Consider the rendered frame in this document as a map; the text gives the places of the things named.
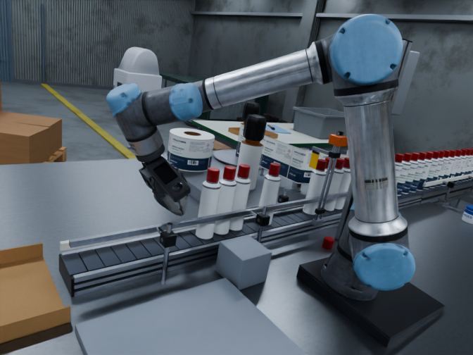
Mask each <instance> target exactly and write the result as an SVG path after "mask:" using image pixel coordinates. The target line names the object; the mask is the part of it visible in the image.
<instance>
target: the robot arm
mask: <svg viewBox="0 0 473 355"><path fill-rule="evenodd" d="M402 52H403V40H402V37H401V34H400V32H399V30H398V28H397V27H396V26H395V25H394V24H393V23H392V22H391V21H390V20H389V19H388V18H385V17H384V16H381V15H376V14H365V15H358V16H356V17H353V18H351V19H349V20H347V21H346V22H345V23H344V24H343V25H342V26H340V28H339V29H338V30H337V31H336V33H334V34H332V35H330V36H328V37H326V38H324V39H321V40H318V41H316V42H313V43H312V44H311V46H310V48H308V49H304V50H302V51H297V52H295V53H292V54H288V55H285V56H281V57H278V58H274V59H271V60H269V61H264V62H262V63H257V64H255V65H252V66H248V67H245V68H241V69H238V70H234V71H232V72H228V73H225V74H221V75H218V76H215V77H211V78H208V79H206V80H201V81H198V82H194V83H186V84H183V83H181V84H177V85H175V86H171V87H166V88H162V89H156V90H153V91H148V92H141V90H140V88H139V87H138V85H137V84H134V83H132V84H131V83H127V84H124V85H120V86H118V87H116V88H115V89H112V90H111V91H110V92H109V93H108V95H107V97H106V101H107V102H108V105H109V107H110V109H111V111H112V115H113V116H114V118H115V119H116V121H117V123H118V125H119V127H120V129H121V131H122V133H123V134H124V136H125V139H126V140H127V142H128V143H129V145H128V146H127V148H128V149H131V150H132V152H133V154H134V155H135V156H136V158H137V160H138V161H140V162H141V163H142V165H143V168H141V169H139V172H140V174H141V176H142V177H143V179H144V182H145V183H146V185H147V186H148V187H149V188H150V189H152V192H153V197H154V199H155V200H156V201H157V202H158V203H159V204H160V205H161V206H163V207H164V208H166V209H167V210H169V211H170V212H172V213H173V214H175V215H177V216H183V215H184V213H185V211H186V207H187V197H188V194H189V193H190V192H191V190H190V186H188V183H187V180H186V179H185V177H184V175H183V173H179V172H178V170H179V168H177V167H174V166H173V164H172V163H171V162H170V161H169V160H167V159H166V158H164V157H163V156H161V155H162V154H163V152H164V151H165V146H164V144H163V139H162V137H161V135H160V133H159V131H158V128H157V127H156V126H157V125H164V124H168V123H175V122H179V121H188V120H191V119H192V118H197V117H199V116H200V115H201V113H204V112H206V111H212V110H214V109H217V108H221V107H224V106H228V105H232V104H236V103H239V102H243V101H247V100H250V99H254V98H258V97H261V96H265V95H268V94H273V93H276V92H281V91H284V90H287V89H291V88H294V87H300V86H302V85H307V84H310V83H313V82H318V83H320V84H321V85H324V84H327V83H330V82H333V86H334V97H335V98H336V99H338V100H339V101H340V102H341V103H342V104H343V108H344V115H345V122H346V136H347V142H348V156H349V163H350V170H351V184H352V191H353V205H352V206H351V208H350V212H349V214H348V217H347V220H346V224H345V225H344V228H343V231H342V233H341V237H340V239H339V243H338V245H337V247H336V249H335V250H334V251H333V253H332V254H331V255H330V256H329V258H328V259H327V260H326V261H325V262H324V264H323V266H322V270H321V276H322V279H323V280H324V281H325V282H326V284H327V285H328V286H330V287H331V288H332V289H333V290H334V291H336V292H338V293H339V294H342V295H344V296H345V297H348V298H351V299H355V300H359V301H369V300H373V299H374V298H375V297H376V296H377V293H378V291H379V290H380V291H389V290H394V289H398V288H400V287H402V286H404V284H406V283H407V282H409V281H410V280H411V279H412V277H413V275H414V273H415V258H414V256H413V254H412V253H411V251H410V249H409V241H408V223H407V220H406V219H404V217H402V216H401V214H400V213H399V212H398V196H397V186H396V166H395V155H394V144H393V124H392V114H391V97H392V95H393V94H394V92H395V91H396V90H397V89H398V88H399V84H398V64H399V62H400V60H401V56H402ZM175 202H178V203H179V209H178V205H176V204H175Z"/></svg>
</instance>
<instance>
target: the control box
mask: <svg viewBox="0 0 473 355"><path fill-rule="evenodd" d="M419 55H420V53H419V52H416V51H410V53H409V55H408V59H407V62H406V64H405V69H404V71H403V76H402V78H401V83H400V85H399V88H398V92H397V95H396V99H395V102H394V105H393V109H392V112H391V114H392V115H396V116H400V115H401V113H402V110H403V107H404V103H405V100H406V97H407V94H408V90H409V88H410V83H411V81H412V77H413V74H414V71H415V68H416V65H417V61H418V58H419Z"/></svg>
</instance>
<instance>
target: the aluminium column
mask: <svg viewBox="0 0 473 355"><path fill-rule="evenodd" d="M402 40H403V52H402V56H401V60H400V62H399V64H398V84H399V85H400V83H401V78H402V76H403V71H404V69H405V64H406V62H407V59H408V55H409V53H410V48H411V46H412V41H410V40H408V39H402ZM397 92H398V89H397V90H396V91H395V92H394V94H393V95H392V97H391V111H392V109H393V105H394V102H395V99H396V95H397ZM352 205H353V191H352V184H351V183H350V186H349V188H348V194H347V196H346V200H345V204H344V206H343V211H342V214H341V218H340V221H339V226H338V228H337V231H336V236H335V238H334V240H336V241H337V242H339V239H340V237H341V233H342V231H343V228H344V225H345V224H346V220H347V217H348V214H349V212H350V208H351V206H352Z"/></svg>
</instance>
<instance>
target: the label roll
mask: <svg viewBox="0 0 473 355"><path fill-rule="evenodd" d="M214 140H215V136H214V135H212V134H210V133H209V132H205V131H202V130H195V129H189V128H175V129H171V130H170V136H169V143H168V157H167V160H169V161H170V162H171V163H172V164H173V166H174V167H177V168H179V170H184V171H189V172H203V171H207V170H208V168H210V165H211V160H212V155H213V145H214Z"/></svg>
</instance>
